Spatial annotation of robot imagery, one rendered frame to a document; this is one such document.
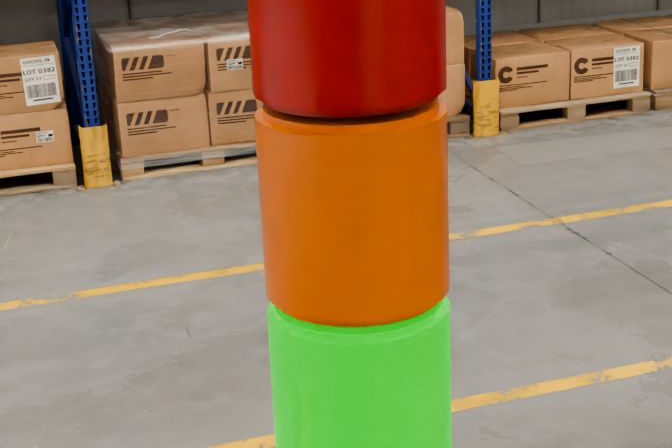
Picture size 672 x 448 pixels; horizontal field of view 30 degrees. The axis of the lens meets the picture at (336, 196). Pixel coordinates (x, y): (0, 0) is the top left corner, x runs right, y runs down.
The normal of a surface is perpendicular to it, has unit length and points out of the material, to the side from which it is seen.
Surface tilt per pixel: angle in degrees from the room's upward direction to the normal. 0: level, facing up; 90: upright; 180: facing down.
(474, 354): 0
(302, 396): 90
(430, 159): 90
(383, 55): 90
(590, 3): 90
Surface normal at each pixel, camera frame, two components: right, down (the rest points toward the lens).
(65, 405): -0.04, -0.95
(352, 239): -0.10, 0.31
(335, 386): -0.35, 0.30
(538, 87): 0.31, 0.30
